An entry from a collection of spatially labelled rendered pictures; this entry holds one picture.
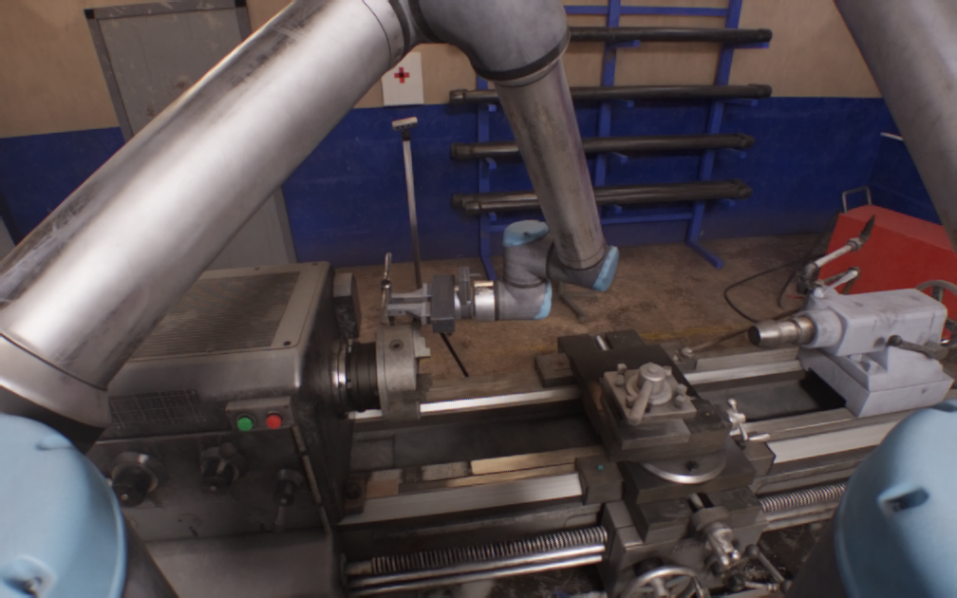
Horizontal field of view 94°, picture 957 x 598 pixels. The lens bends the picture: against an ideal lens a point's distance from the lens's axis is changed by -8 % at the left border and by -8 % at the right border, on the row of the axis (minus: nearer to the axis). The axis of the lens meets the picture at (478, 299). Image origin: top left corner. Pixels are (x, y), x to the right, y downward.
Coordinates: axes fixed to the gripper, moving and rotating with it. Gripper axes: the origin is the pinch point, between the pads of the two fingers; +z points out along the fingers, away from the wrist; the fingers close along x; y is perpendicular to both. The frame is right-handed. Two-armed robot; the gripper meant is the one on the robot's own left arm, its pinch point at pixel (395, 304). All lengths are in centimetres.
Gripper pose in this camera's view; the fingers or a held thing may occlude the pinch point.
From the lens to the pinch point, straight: 109.1
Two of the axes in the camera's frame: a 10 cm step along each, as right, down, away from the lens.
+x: -0.3, -7.5, 6.6
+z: -10.0, 0.4, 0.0
